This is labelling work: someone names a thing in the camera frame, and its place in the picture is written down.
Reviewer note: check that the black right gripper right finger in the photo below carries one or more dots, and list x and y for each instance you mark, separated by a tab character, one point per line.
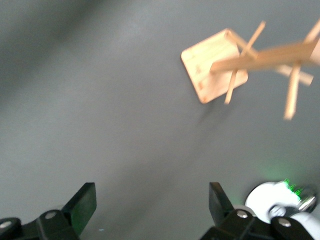
240	227

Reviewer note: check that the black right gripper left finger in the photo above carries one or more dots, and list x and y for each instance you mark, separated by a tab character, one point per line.
55	225

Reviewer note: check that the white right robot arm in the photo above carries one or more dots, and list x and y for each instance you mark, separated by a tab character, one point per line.
262	197

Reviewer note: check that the wooden mug tree stand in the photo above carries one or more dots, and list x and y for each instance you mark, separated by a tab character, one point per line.
212	65

